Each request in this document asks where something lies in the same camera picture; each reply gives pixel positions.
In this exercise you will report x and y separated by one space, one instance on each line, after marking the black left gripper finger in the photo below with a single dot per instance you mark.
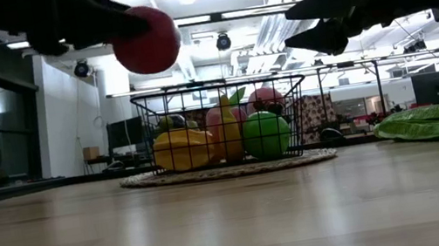
97 23

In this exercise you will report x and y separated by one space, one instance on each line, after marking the red apple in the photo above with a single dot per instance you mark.
152 49

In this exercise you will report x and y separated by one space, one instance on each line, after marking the pink round fruit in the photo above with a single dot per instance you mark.
263 95

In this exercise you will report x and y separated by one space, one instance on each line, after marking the black grape bunch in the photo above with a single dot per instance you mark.
274 107

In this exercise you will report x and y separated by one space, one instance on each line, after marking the green apple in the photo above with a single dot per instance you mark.
266 135

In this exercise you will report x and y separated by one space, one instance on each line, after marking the dark mangosteen with green calyx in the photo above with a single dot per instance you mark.
173 122

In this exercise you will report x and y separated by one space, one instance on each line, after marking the corn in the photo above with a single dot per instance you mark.
431 122

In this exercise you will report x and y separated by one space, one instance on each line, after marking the pink peach with green leaf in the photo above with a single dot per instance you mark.
214 126

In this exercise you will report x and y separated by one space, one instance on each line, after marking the yellow starfruit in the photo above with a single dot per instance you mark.
184 150

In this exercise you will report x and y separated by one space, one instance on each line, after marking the black ceiling spotlight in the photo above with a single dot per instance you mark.
81 69
223 42

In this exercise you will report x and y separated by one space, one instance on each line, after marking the black pipe rack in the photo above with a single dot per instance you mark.
378 84

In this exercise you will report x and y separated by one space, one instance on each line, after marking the floral patterned panel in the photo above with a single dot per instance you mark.
315 116

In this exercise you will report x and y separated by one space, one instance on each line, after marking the black monitor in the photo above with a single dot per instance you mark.
437 86
126 132

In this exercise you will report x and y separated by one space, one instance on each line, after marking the cardboard box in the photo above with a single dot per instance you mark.
91 153

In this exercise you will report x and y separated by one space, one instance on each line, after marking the black metal table frame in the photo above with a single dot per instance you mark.
35 187

